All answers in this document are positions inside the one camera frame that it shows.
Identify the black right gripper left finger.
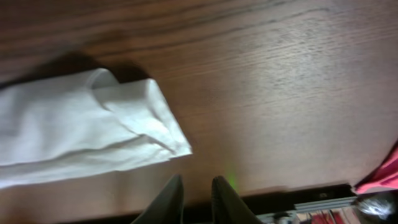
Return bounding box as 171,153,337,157
131,175,184,224

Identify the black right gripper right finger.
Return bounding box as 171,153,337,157
211,176,262,224

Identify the white t-shirt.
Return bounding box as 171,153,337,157
1,68,192,189

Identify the red printed t-shirt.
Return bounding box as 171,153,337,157
354,141,397,194

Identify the aluminium frame rail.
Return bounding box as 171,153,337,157
256,195,358,224

